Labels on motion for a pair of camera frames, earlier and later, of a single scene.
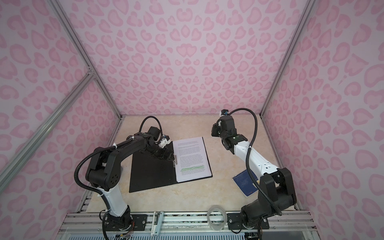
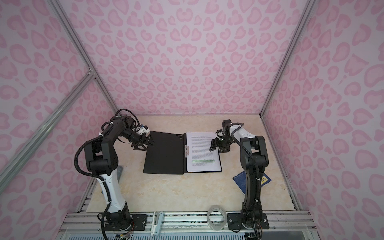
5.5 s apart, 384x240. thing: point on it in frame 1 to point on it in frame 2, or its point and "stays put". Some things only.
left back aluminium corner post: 73,35 stays put
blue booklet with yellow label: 245,183 stays put
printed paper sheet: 192,161 to 200,158
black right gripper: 215,127 to 216,142
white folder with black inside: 148,172 to 167,155
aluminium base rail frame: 87,225 stays put
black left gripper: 163,155 to 136,148
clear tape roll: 219,208 stays put
